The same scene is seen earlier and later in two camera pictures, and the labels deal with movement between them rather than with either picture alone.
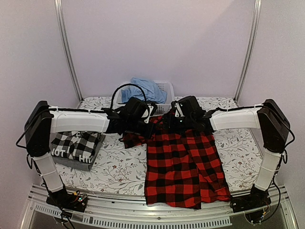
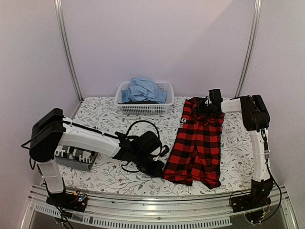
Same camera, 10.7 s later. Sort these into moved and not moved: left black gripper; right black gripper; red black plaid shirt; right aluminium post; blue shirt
Moved: left black gripper; red black plaid shirt; right black gripper
Not moved: blue shirt; right aluminium post
